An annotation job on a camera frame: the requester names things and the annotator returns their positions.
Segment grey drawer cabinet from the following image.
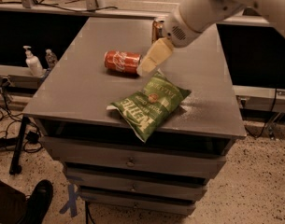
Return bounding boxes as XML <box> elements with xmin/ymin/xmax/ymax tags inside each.
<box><xmin>23</xmin><ymin>18</ymin><xmax>246</xmax><ymax>216</ymax></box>

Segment small clear plastic bottle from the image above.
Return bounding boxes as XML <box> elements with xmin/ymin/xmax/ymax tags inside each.
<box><xmin>45</xmin><ymin>49</ymin><xmax>58</xmax><ymax>69</ymax></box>

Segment gold soda can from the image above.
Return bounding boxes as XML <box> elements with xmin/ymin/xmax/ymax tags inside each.
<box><xmin>151</xmin><ymin>17</ymin><xmax>164</xmax><ymax>43</ymax></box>

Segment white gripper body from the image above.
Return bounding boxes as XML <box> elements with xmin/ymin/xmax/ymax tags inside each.
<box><xmin>163</xmin><ymin>7</ymin><xmax>201</xmax><ymax>48</ymax></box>

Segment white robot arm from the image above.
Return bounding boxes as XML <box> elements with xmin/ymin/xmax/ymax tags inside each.
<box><xmin>137</xmin><ymin>0</ymin><xmax>285</xmax><ymax>77</ymax></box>

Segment black metal stand leg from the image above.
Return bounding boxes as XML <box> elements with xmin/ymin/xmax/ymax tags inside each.
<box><xmin>9</xmin><ymin>117</ymin><xmax>30</xmax><ymax>175</ymax></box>

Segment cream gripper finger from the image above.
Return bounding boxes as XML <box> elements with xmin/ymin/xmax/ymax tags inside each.
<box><xmin>136</xmin><ymin>37</ymin><xmax>174</xmax><ymax>77</ymax></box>

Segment red coke can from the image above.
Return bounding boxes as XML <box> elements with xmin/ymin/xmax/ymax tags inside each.
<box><xmin>104</xmin><ymin>50</ymin><xmax>142</xmax><ymax>75</ymax></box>

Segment grey metal ledge rail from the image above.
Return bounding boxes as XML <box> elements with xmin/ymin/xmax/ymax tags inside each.
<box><xmin>0</xmin><ymin>64</ymin><xmax>46</xmax><ymax>90</ymax></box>

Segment green Kettle chips bag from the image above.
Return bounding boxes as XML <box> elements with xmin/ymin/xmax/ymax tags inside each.
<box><xmin>107</xmin><ymin>70</ymin><xmax>191</xmax><ymax>142</ymax></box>

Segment black floor cables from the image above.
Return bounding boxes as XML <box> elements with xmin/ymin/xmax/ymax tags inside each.
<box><xmin>0</xmin><ymin>77</ymin><xmax>43</xmax><ymax>154</ymax></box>

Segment dark trouser leg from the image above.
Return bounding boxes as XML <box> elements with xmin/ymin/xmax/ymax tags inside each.
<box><xmin>0</xmin><ymin>180</ymin><xmax>26</xmax><ymax>224</ymax></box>

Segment white pump soap bottle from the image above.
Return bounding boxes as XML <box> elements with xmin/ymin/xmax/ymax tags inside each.
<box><xmin>23</xmin><ymin>46</ymin><xmax>43</xmax><ymax>77</ymax></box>

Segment blue tape cross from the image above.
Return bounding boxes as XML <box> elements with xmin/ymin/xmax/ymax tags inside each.
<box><xmin>59</xmin><ymin>183</ymin><xmax>83</xmax><ymax>218</ymax></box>

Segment black shoe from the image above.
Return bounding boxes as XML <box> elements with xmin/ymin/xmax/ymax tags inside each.
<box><xmin>18</xmin><ymin>179</ymin><xmax>53</xmax><ymax>224</ymax></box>

